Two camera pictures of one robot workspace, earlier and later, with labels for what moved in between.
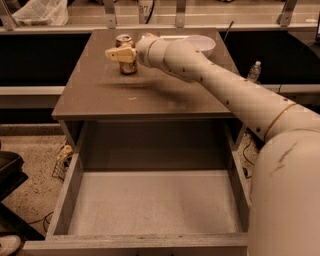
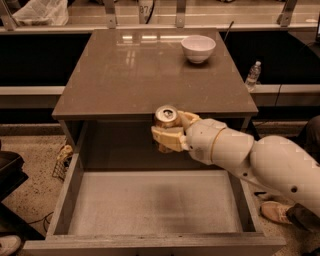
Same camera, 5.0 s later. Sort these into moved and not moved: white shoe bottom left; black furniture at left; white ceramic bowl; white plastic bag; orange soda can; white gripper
Moved: white gripper; orange soda can
Not moved: white shoe bottom left; black furniture at left; white ceramic bowl; white plastic bag
